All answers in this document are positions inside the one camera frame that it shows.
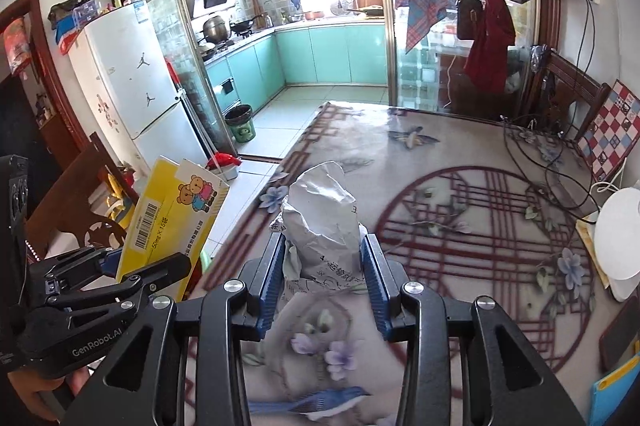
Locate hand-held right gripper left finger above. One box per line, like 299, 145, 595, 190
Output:
62, 231, 288, 426

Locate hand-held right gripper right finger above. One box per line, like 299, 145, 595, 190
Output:
359, 233, 586, 426

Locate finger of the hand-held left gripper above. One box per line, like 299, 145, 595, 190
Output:
30, 246, 122, 288
45, 253, 192, 308

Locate red bucket green rim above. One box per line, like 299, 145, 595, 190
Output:
187, 251, 214, 293

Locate yellow cardboard box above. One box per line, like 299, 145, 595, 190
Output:
116, 156, 231, 302

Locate white paper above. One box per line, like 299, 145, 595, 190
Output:
270, 161, 371, 297

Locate brown shoulder bag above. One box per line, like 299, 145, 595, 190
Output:
456, 0, 485, 41

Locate green kitchen trash bin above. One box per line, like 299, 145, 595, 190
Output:
224, 104, 257, 143

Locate person's left hand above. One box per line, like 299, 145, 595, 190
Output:
7, 366, 96, 424

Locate yellow toy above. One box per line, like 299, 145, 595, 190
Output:
106, 173, 137, 228

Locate carved wooden chair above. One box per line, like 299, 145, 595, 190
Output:
25, 131, 142, 259

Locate floral printed tablecloth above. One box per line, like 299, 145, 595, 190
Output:
185, 101, 640, 426

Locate red and white floor mop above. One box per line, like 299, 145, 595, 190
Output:
166, 60, 242, 181

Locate white refrigerator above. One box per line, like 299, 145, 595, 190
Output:
67, 0, 211, 167

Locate teal kitchen cabinets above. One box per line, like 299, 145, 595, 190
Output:
205, 24, 388, 117

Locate red hanging decoration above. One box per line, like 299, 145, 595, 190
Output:
2, 17, 32, 74

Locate steel cooking pot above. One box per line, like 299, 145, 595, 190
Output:
202, 14, 231, 43

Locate white round desk lamp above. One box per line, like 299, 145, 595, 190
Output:
595, 187, 640, 302

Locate dark red phone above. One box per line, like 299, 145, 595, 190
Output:
599, 309, 640, 372

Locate dark green cloth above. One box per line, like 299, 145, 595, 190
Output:
48, 0, 96, 27

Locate black wok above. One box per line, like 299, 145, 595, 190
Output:
230, 14, 266, 33

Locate blue folder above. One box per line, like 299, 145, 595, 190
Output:
590, 363, 640, 426

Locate dark red hanging garment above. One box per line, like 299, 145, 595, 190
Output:
462, 0, 516, 93

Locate dark wooden chair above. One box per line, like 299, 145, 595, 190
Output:
520, 49, 612, 142

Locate checkered chair cushion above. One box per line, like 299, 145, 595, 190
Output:
575, 79, 640, 182

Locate black table cable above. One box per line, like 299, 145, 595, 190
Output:
502, 119, 603, 218

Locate white cable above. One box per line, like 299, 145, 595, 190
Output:
590, 156, 629, 196

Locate black wall cable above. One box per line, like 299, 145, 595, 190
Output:
574, 0, 601, 138

